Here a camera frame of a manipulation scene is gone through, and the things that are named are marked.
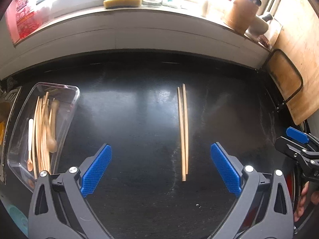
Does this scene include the cork utensil holder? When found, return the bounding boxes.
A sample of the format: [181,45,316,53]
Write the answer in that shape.
[223,0,259,35]

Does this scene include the steel kitchen sink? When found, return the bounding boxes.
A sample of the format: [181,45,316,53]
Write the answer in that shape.
[1,86,22,184]

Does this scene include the dark pestle in mortar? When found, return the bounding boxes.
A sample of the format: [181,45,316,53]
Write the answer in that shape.
[261,12,273,22]

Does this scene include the brown wooden pestle stick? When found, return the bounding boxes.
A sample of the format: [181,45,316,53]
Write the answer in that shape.
[49,99,59,138]

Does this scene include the teal bowl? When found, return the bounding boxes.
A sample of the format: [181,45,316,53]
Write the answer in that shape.
[5,205,28,236]

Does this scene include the diagonal wooden chopstick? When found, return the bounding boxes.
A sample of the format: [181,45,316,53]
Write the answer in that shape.
[36,97,42,173]

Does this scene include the black metal board rack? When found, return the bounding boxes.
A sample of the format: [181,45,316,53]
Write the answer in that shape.
[260,49,303,111]

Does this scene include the right hand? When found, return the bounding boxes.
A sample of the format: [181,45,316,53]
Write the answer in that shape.
[294,181,318,222]

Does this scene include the wooden chopstick group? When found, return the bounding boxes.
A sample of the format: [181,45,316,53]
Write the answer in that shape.
[39,98,46,170]

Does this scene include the yellow sponge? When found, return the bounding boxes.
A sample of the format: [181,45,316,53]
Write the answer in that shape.
[103,0,142,9]

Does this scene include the large wooden cutting board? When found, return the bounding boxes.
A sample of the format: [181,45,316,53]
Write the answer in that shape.
[275,0,318,125]

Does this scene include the orange plastic funnel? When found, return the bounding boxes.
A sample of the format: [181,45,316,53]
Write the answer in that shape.
[0,121,6,145]

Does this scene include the beige plastic spoon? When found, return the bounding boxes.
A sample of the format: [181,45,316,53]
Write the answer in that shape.
[44,113,57,153]

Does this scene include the small wooden cutting board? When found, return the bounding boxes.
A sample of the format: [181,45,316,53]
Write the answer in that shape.
[264,49,303,103]

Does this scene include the wooden chopstick crossing spoon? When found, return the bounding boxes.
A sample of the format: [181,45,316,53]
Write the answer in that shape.
[37,97,42,173]

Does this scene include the clear plastic tray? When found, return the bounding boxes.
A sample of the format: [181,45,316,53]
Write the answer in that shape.
[7,82,80,191]

